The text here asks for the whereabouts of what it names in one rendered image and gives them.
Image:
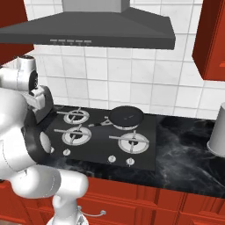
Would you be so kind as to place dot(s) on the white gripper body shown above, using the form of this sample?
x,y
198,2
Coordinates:
x,y
41,103

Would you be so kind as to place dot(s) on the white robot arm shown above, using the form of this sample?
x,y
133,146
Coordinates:
x,y
17,152

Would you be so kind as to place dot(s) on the white hob knob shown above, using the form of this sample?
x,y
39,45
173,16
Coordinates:
x,y
129,161
111,158
66,152
52,150

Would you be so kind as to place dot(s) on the black gas hob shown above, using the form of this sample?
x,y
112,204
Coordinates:
x,y
99,143

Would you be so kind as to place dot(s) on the black frying pan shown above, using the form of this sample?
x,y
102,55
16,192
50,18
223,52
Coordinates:
x,y
126,116

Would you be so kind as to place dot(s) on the dark grey range hood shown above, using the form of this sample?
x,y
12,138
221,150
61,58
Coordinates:
x,y
96,27

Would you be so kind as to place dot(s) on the red base cupboard door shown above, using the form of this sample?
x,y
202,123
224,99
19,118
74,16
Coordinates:
x,y
17,209
202,211

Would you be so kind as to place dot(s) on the red drawer front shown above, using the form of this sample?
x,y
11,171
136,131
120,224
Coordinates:
x,y
123,202

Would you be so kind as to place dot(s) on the red wall cupboard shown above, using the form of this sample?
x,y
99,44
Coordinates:
x,y
211,38
11,26

